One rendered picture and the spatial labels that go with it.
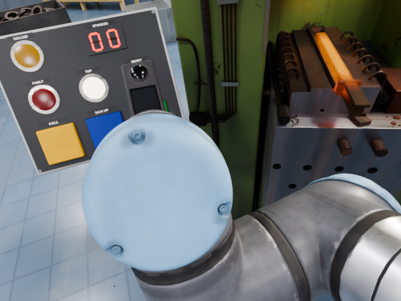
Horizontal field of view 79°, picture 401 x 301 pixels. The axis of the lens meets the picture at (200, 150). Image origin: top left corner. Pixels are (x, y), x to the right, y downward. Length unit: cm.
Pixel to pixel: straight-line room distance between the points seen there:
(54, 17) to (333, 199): 388
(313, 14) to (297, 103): 50
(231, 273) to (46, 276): 156
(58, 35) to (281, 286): 56
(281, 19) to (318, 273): 97
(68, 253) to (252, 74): 141
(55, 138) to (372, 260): 55
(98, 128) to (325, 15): 90
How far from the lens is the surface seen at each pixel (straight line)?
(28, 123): 61
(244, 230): 23
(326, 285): 24
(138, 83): 35
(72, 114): 58
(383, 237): 22
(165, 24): 401
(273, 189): 84
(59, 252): 175
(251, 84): 81
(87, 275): 159
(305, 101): 69
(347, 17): 115
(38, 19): 395
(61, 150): 59
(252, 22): 74
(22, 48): 61
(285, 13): 110
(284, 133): 67
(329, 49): 85
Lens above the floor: 132
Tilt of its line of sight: 44 degrees down
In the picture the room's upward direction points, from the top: 8 degrees counter-clockwise
